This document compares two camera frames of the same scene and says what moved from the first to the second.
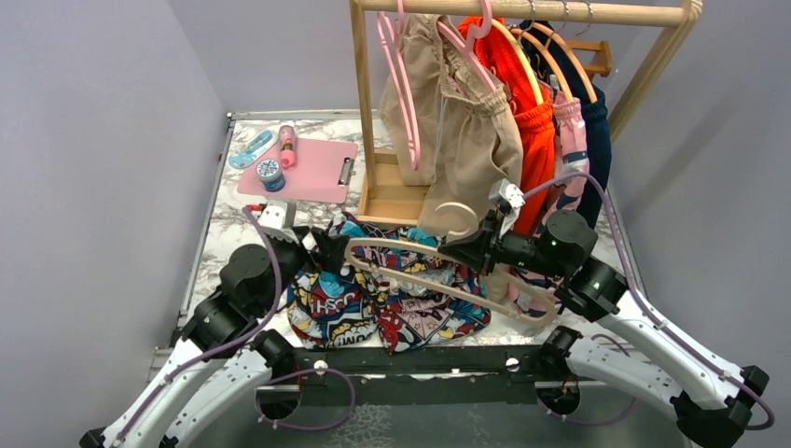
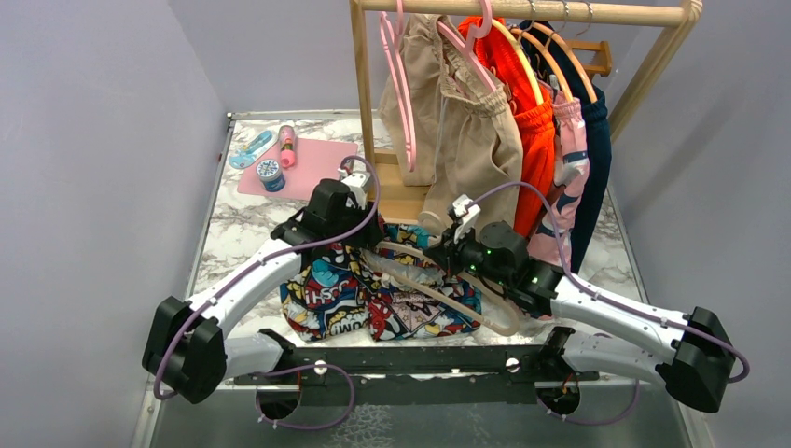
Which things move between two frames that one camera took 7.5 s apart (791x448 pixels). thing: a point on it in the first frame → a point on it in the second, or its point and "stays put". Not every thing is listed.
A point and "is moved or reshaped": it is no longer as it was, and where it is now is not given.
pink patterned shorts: (539, 293) stays put
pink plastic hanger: (398, 43) stays put
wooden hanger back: (569, 50) stays put
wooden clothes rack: (388, 183) stays put
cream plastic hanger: (549, 316) → (403, 246)
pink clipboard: (322, 172) stays put
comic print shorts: (362, 309) is moved or reshaped
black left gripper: (334, 245) → (368, 234)
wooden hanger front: (523, 56) stays put
